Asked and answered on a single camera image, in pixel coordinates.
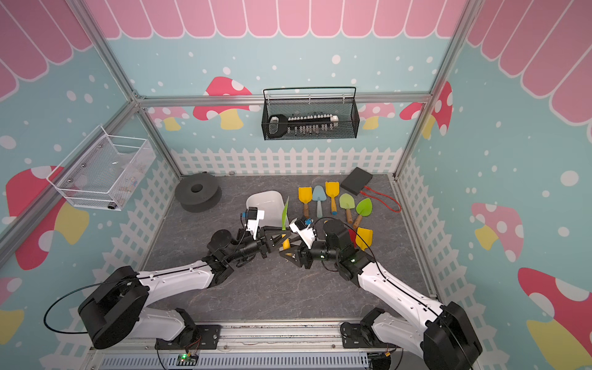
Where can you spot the white plastic storage box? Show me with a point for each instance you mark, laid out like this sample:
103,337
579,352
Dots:
271,203

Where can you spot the yellow shovel wooden handle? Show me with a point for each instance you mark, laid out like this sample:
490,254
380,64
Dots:
305,196

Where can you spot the black wire mesh basket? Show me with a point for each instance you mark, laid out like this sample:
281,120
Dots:
301,102

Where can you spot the light blue trowel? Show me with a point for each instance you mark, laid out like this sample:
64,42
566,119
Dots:
319,196

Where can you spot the black socket holder tool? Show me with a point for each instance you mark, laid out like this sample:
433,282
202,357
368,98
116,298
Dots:
281,126

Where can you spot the red shovel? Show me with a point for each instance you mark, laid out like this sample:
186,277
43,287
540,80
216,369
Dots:
352,235

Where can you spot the green trowel wooden handle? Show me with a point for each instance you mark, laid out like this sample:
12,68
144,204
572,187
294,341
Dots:
363,209

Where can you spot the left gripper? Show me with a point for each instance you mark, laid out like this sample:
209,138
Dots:
264,237

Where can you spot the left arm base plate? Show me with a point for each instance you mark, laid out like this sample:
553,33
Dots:
201,337

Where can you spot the grey filament spool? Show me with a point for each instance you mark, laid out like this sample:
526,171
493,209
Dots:
198,193

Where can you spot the light green trowel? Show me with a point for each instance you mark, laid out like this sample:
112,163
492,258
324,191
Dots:
347,203

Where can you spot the green circuit board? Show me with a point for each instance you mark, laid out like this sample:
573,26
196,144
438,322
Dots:
188,360

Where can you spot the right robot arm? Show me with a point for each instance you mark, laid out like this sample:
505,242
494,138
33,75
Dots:
442,335

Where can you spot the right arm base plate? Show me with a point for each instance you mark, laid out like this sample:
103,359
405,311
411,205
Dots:
356,335

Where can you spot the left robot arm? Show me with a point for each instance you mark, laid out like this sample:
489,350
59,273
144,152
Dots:
119,307

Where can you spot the white wire mesh basket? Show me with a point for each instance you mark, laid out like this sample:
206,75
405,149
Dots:
103,171

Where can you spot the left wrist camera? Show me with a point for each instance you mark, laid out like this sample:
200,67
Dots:
253,217

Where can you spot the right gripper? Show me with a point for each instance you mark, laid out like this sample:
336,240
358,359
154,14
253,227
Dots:
302,254

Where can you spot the black box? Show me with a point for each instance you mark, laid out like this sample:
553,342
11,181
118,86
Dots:
356,181

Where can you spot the green trowel yellow handle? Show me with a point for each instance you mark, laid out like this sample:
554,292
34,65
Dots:
286,241

